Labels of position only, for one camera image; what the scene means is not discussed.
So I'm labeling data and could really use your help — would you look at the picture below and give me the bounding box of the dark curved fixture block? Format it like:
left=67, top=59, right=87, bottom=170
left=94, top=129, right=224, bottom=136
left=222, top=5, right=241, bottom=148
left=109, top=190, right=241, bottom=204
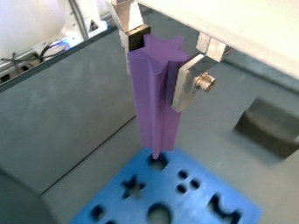
left=236, top=98, right=299, bottom=158

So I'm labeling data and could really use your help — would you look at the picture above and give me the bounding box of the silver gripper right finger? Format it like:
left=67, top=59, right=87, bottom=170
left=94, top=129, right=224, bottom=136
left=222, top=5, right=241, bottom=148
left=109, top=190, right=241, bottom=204
left=173, top=33, right=233, bottom=112

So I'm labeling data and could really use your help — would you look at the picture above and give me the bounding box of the white robot base equipment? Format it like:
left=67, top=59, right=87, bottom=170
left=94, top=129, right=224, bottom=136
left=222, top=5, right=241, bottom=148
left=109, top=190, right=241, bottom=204
left=0, top=0, right=110, bottom=85

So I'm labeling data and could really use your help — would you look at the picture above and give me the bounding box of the purple star-shaped peg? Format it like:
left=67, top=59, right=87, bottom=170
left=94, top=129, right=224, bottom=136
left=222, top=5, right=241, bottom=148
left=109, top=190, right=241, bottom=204
left=127, top=34, right=190, bottom=159

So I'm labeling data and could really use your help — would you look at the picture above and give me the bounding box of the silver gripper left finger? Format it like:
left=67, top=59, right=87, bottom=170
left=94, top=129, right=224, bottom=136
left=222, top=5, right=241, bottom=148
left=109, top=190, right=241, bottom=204
left=105, top=0, right=153, bottom=75

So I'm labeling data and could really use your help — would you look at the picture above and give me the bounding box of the blue shape-sorting board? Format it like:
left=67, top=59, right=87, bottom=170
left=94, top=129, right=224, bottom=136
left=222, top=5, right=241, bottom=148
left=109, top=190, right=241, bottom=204
left=70, top=149, right=262, bottom=224

